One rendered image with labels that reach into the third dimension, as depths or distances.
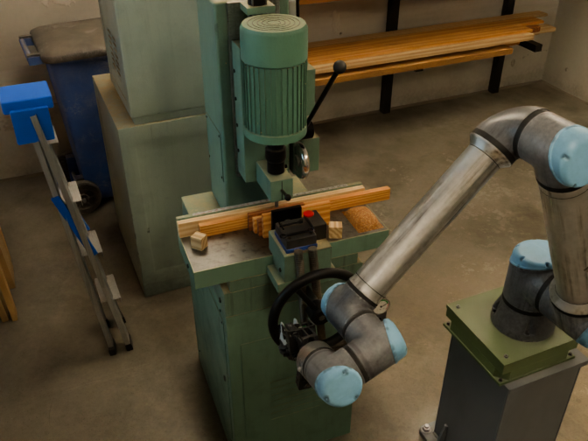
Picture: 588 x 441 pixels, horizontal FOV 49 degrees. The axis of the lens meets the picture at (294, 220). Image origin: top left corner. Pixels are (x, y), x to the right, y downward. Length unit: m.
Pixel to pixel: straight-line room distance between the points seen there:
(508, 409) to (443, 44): 2.89
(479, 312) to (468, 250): 1.41
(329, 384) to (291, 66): 0.79
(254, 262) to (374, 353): 0.57
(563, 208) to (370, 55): 2.85
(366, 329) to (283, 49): 0.71
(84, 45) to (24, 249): 1.10
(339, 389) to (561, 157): 0.65
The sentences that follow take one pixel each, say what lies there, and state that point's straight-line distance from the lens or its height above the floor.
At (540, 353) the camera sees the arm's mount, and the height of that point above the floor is 0.63.
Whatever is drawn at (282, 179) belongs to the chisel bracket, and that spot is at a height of 1.07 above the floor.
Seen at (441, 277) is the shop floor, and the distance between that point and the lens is 3.28.
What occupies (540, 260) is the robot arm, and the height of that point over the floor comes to 0.91.
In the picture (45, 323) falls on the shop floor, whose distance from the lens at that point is 3.15.
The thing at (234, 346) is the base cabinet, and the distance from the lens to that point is 2.01.
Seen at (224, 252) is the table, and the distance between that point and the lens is 1.85.
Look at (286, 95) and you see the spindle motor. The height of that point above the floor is 1.34.
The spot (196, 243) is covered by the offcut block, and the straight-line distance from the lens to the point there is 1.86.
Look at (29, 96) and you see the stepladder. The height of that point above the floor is 1.16.
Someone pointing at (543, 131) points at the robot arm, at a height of 1.41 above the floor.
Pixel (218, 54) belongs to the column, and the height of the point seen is 1.38.
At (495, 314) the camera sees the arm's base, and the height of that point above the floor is 0.67.
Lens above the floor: 1.99
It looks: 33 degrees down
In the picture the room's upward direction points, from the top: straight up
